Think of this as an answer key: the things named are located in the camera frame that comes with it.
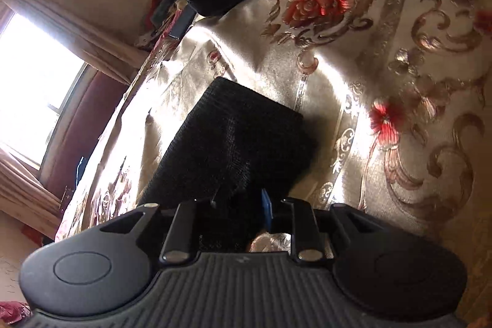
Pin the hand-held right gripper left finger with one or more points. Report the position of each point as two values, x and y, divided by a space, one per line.
186 220

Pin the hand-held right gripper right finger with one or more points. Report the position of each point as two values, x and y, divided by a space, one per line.
267 211

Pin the black pants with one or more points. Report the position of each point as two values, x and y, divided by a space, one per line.
234 136

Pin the maroon padded window bench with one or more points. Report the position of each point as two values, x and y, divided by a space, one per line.
84 120

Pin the beige curtain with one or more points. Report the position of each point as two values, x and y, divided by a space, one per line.
77 32
23 186

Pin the red floral cloth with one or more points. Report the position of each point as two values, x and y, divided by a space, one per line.
13 312

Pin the gold floral bedspread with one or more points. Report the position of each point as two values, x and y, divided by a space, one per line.
384 43

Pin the window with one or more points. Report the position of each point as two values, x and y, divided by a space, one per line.
34 82

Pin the pile of colourful clothes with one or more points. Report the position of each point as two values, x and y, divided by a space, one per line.
163 7

